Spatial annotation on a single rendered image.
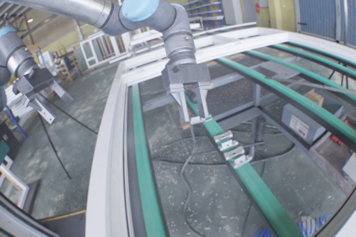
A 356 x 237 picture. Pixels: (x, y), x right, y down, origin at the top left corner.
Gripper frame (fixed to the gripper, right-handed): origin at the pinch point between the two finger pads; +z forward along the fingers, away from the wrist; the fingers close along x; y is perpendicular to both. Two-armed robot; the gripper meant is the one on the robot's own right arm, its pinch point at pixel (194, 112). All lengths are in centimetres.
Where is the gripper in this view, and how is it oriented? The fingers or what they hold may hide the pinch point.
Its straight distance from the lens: 44.1
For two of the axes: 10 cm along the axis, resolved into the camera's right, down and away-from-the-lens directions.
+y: 4.2, -1.6, -8.9
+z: 1.9, 9.8, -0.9
